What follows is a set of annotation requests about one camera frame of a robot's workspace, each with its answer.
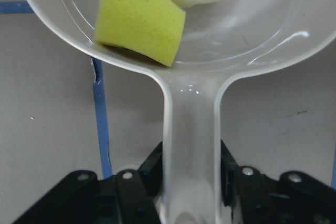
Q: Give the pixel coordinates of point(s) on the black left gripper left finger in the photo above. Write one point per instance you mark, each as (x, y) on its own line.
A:
(80, 197)

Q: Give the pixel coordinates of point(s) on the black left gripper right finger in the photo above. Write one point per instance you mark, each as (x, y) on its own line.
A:
(253, 197)

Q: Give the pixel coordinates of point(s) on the yellow sponge piece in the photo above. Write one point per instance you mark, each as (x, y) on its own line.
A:
(150, 27)

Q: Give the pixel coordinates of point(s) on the white plastic dustpan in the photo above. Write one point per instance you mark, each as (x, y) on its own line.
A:
(222, 42)

